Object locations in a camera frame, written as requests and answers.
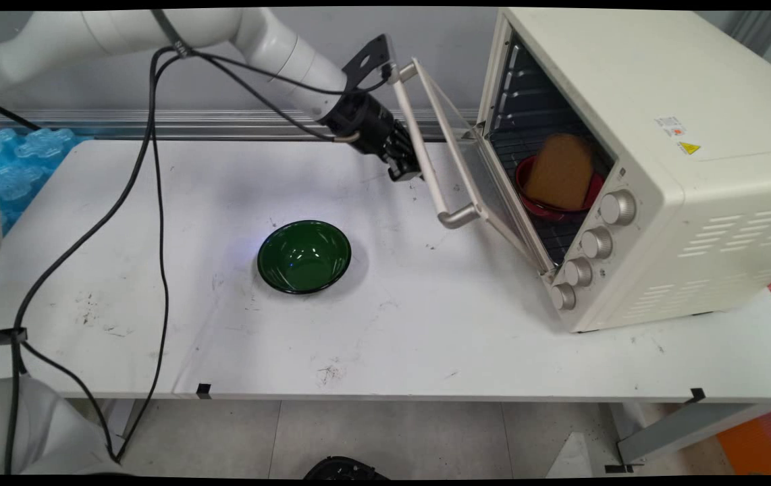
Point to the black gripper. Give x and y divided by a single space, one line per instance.
362 121

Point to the cream glass oven door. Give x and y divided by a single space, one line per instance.
426 158

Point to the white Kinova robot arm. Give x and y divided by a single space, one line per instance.
122 30

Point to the green glass bowl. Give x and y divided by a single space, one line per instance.
304 256

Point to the red bowl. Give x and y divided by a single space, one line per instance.
547 210

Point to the brown bread slice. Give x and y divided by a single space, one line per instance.
561 172

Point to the large silver oven knob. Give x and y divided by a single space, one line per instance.
618 208

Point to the white label sticker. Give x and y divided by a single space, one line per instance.
670 127

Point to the cream toaster oven body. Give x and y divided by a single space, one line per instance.
662 81

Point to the yellow warning sticker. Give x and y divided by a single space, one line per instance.
689 148

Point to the black tape mark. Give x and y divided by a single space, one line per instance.
697 395
204 391

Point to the black round floor object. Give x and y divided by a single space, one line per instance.
345 469

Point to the grey metal table leg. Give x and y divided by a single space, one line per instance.
682 432
130 415

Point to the orange box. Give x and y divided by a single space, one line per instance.
760 442

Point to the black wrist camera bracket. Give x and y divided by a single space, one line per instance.
368 61

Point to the aluminium profile rail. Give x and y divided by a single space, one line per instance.
223 125

